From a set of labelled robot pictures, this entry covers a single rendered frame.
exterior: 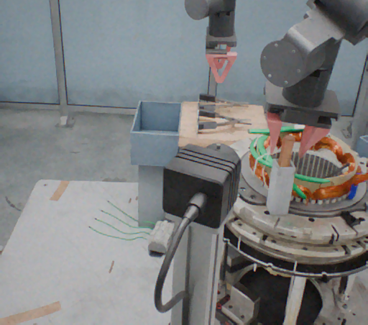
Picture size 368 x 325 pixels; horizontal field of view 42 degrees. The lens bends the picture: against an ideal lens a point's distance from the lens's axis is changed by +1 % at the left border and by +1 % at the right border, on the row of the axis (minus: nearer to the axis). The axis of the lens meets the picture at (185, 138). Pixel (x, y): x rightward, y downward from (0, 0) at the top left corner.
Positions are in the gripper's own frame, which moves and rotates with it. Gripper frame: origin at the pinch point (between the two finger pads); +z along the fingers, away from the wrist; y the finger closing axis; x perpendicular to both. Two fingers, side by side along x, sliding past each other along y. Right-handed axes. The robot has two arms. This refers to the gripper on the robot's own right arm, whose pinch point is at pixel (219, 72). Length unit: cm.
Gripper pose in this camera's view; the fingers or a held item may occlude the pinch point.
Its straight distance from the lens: 112.8
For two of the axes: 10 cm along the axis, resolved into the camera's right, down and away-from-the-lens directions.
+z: -0.1, 8.6, 5.0
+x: 10.0, 0.2, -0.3
